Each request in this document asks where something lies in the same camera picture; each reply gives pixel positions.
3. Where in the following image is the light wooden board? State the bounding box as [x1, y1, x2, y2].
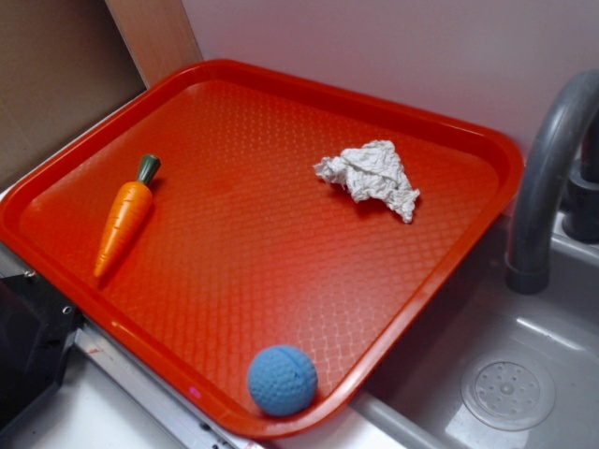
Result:
[106, 0, 203, 88]

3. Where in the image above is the orange toy carrot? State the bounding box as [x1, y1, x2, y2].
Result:
[94, 154, 161, 279]

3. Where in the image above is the grey toy sink basin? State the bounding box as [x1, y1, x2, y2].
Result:
[353, 221, 598, 448]

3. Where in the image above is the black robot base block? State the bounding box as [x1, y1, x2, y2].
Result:
[1, 271, 81, 435]

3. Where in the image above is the grey toy faucet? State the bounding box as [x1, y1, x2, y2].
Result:
[505, 68, 598, 295]

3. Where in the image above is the white paper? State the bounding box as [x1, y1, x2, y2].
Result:
[314, 140, 420, 224]

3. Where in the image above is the metal rail strip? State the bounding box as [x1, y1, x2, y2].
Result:
[0, 242, 254, 449]

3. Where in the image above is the blue dimpled ball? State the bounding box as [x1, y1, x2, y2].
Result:
[247, 345, 318, 417]

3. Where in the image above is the dark grey faucet knob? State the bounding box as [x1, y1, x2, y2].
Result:
[562, 114, 598, 244]

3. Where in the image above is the brown cardboard panel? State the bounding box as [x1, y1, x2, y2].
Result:
[1, 1, 145, 189]

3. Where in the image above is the red plastic tray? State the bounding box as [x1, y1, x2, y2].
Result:
[1, 60, 523, 441]

